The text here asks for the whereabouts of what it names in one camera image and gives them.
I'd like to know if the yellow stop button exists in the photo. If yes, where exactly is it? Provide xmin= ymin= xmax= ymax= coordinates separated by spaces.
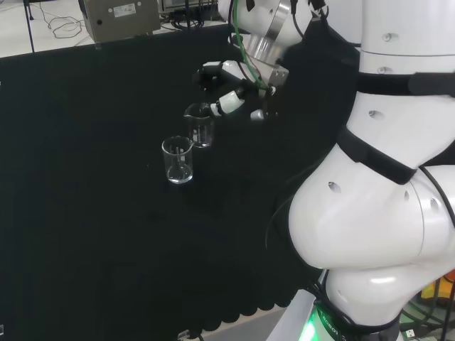
xmin=420 ymin=268 xmax=455 ymax=310

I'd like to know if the clear glass beaker 200ml print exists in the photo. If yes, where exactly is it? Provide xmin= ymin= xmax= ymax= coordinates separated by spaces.
xmin=161 ymin=135 xmax=195 ymax=185

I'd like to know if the grey metal box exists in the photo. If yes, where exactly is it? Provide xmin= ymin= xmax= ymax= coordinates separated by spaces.
xmin=78 ymin=0 xmax=162 ymax=46

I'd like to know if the green cable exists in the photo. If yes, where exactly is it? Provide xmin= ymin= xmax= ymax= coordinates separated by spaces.
xmin=230 ymin=0 xmax=272 ymax=90

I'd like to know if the black electronics unit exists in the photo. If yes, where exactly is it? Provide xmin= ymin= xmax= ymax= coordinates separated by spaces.
xmin=161 ymin=0 xmax=222 ymax=23

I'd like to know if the clear glass beaker white scale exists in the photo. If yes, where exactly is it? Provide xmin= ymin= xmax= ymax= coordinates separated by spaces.
xmin=183 ymin=102 xmax=215 ymax=149

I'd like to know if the thin floor cable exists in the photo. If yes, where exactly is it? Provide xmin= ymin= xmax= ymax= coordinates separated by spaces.
xmin=33 ymin=0 xmax=87 ymax=40

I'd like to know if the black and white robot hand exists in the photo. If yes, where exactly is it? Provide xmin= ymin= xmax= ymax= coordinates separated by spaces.
xmin=191 ymin=59 xmax=282 ymax=124

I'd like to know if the black bench cloth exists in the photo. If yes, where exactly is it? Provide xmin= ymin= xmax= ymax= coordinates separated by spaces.
xmin=0 ymin=21 xmax=362 ymax=337

